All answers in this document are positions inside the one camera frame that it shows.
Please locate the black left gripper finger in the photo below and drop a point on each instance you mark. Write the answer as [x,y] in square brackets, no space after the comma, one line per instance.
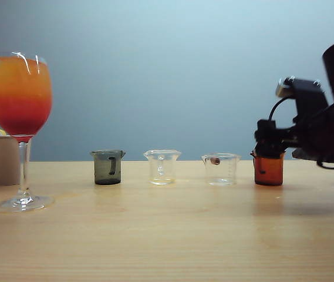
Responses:
[281,141]
[265,138]

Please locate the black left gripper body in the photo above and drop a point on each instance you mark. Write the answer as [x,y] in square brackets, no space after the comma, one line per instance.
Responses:
[319,132]

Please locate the clear measuring cup brown spot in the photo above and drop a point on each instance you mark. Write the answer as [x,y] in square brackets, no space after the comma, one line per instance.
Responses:
[215,161]

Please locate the amber measuring cup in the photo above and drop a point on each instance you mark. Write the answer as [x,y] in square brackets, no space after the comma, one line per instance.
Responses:
[272,173]

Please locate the wine glass with orange drink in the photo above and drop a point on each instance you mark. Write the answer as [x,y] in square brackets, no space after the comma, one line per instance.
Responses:
[20,102]

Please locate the smoky grey measuring cup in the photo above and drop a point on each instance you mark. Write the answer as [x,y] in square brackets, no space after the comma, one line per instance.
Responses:
[102,171]

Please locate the beige paper cup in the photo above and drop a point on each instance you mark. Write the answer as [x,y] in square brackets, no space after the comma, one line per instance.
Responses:
[5,161]

